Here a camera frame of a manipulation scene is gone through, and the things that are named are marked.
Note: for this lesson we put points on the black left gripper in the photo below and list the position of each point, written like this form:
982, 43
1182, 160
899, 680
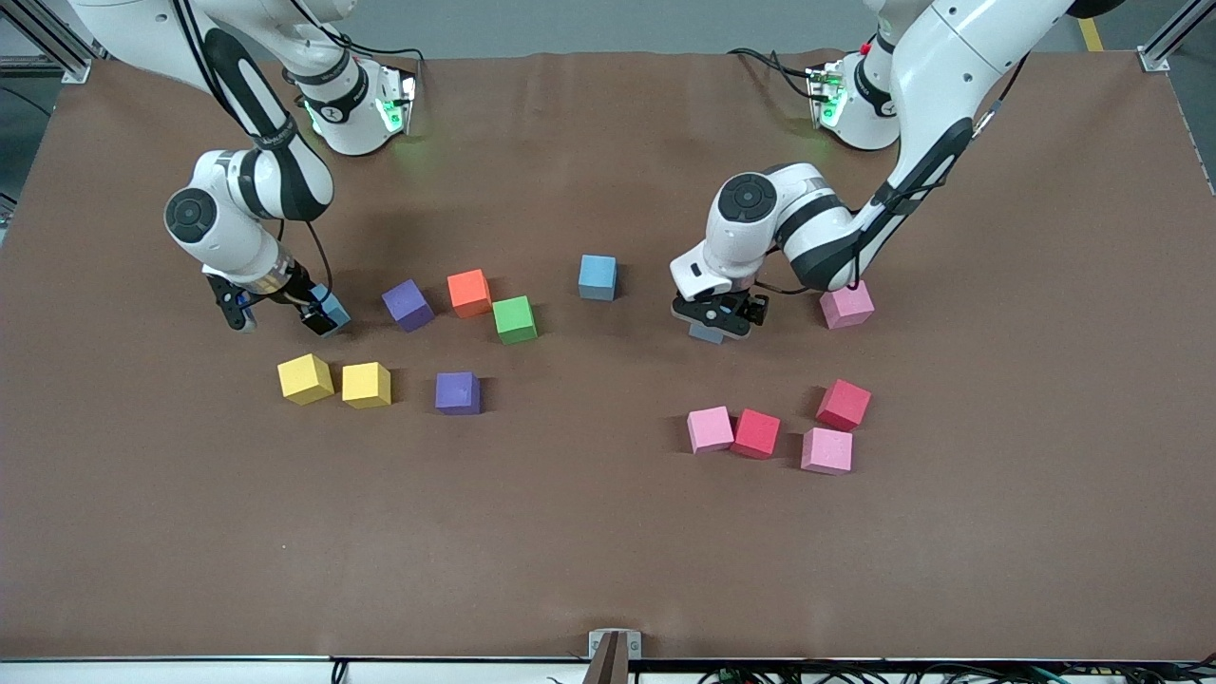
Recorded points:
742, 306

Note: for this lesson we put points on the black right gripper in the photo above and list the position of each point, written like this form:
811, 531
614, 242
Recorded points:
297, 288

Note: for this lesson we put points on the blue foam cube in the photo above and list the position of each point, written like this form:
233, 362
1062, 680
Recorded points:
337, 306
708, 334
598, 274

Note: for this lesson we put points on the red foam cube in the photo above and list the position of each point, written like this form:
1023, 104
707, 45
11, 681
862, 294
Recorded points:
843, 402
756, 432

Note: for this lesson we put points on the green foam cube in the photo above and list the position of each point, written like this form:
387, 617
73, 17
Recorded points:
514, 317

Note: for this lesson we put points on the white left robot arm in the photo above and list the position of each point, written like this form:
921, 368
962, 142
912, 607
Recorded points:
940, 66

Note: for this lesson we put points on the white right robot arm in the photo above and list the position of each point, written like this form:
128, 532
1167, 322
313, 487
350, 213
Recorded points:
223, 242

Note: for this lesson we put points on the yellow foam cube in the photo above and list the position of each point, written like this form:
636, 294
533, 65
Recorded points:
304, 376
366, 383

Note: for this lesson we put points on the purple foam cube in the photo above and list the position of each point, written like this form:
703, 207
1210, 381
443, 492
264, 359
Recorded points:
407, 302
457, 390

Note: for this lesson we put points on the orange foam cube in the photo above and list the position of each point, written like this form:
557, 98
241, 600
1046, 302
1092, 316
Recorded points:
468, 290

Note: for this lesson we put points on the light pink dimpled foam cube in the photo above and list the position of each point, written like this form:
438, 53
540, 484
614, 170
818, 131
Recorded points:
826, 449

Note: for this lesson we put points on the brown table mat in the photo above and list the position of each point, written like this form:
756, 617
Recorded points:
608, 532

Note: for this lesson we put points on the aluminium frame post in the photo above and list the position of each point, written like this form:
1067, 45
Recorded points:
1154, 59
78, 69

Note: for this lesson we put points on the gray metal mounting bracket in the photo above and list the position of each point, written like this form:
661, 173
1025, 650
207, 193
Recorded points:
597, 644

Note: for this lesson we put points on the brown camera pole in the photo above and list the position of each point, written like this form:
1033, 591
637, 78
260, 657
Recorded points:
610, 671

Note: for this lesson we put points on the white table edge rail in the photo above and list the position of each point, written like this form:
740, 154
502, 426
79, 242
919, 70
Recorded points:
142, 676

